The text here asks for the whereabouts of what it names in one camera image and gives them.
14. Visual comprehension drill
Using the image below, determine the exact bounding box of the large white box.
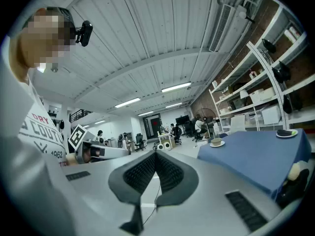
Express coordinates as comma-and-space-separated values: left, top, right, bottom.
261, 105, 282, 125

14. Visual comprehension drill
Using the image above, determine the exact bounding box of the person in white sweater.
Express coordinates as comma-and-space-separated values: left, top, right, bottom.
0, 37, 82, 236

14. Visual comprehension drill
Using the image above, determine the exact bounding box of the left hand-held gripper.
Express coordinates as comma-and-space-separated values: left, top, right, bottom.
68, 124, 131, 164

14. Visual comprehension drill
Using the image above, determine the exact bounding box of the white ceiling air vent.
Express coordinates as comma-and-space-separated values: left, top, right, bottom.
209, 3, 233, 53

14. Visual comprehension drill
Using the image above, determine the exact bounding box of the chair with yellow curved back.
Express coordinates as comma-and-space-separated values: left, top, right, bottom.
275, 160, 313, 208

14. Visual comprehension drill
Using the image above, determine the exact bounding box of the table with blue cloth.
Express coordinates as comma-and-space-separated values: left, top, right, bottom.
196, 129, 312, 201

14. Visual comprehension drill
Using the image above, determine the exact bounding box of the person's head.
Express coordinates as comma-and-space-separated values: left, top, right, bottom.
11, 13, 74, 83

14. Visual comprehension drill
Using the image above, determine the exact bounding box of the black head-worn camera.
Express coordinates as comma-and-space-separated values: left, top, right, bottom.
75, 20, 94, 47

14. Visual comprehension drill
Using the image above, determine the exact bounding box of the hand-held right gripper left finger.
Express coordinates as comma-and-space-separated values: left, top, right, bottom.
63, 150, 157, 236

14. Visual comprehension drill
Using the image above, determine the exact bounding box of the black office chair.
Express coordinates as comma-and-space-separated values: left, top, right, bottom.
134, 133, 146, 152

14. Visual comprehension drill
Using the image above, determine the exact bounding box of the group of ceiling tube lights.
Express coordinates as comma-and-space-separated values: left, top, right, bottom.
83, 0, 222, 128

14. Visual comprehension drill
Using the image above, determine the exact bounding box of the group of black hanging bags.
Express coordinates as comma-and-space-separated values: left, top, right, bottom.
261, 38, 302, 115

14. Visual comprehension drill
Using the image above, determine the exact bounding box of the white office chair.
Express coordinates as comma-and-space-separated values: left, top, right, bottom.
230, 114, 247, 135

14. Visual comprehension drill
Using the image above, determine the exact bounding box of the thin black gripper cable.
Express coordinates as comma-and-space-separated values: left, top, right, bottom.
141, 178, 162, 227

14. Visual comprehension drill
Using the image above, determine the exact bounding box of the black monitor screen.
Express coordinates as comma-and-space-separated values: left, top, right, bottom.
175, 115, 190, 125

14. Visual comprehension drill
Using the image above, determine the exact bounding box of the white storage basket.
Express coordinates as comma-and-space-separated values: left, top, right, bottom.
250, 91, 264, 103
259, 87, 276, 101

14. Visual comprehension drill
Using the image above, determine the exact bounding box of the dark purple eggplant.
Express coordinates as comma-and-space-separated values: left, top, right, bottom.
277, 129, 297, 137

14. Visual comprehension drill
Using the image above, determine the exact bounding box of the white plate with eggplant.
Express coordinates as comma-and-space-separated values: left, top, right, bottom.
276, 129, 298, 139

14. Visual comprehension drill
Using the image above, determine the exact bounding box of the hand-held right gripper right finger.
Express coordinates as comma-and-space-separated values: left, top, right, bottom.
156, 150, 284, 236

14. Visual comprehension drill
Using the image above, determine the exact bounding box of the black pedestal fan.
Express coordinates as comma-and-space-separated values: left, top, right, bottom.
195, 108, 215, 139

